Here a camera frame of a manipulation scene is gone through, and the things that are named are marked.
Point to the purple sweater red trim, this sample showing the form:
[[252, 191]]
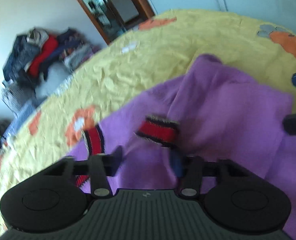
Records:
[[214, 111]]

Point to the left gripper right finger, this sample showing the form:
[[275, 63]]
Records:
[[190, 171]]

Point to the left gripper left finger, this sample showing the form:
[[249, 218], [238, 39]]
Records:
[[97, 168]]

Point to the yellow carrot print quilt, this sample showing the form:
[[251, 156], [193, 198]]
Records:
[[136, 61]]

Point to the blue striped bed sheet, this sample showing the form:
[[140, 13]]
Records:
[[23, 101]]

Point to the pile of folded clothes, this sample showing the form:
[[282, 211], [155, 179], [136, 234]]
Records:
[[34, 52]]

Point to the brown wooden door frame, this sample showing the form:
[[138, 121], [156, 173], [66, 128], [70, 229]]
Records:
[[112, 18]]

